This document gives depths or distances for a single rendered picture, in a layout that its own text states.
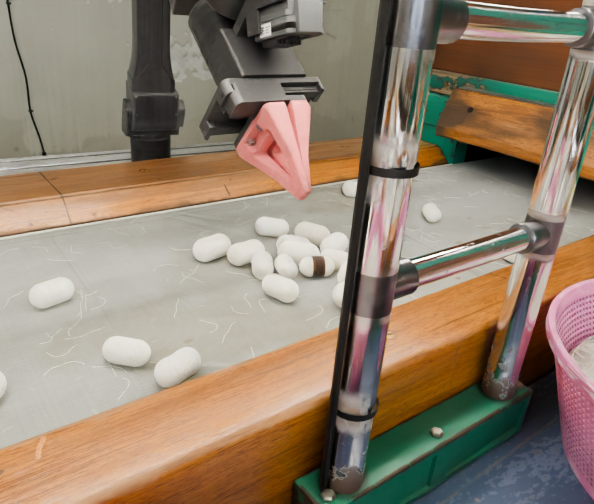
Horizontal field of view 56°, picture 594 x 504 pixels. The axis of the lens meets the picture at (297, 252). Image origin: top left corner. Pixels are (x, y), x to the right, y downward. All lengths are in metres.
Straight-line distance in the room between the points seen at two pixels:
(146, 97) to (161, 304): 0.47
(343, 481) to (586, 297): 0.27
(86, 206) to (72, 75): 1.94
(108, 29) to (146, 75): 1.69
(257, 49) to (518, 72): 0.47
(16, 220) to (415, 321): 0.38
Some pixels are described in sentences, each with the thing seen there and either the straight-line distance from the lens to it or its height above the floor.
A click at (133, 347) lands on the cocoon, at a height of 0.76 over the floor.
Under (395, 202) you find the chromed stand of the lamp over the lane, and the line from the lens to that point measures 0.24.
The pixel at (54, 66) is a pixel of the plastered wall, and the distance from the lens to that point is 2.51.
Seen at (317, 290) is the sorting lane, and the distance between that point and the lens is 0.47.
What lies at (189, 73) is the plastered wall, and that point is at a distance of 2.68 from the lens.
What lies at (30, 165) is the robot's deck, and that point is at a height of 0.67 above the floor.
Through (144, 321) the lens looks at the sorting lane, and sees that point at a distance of 0.42.
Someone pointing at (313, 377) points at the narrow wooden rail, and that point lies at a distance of 0.33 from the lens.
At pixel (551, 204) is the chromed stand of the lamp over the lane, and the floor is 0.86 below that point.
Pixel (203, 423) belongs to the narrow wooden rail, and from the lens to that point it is 0.30.
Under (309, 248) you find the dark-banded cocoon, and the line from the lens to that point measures 0.50.
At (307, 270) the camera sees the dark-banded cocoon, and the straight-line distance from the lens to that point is 0.48.
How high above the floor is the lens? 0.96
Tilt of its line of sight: 25 degrees down
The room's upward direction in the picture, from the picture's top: 5 degrees clockwise
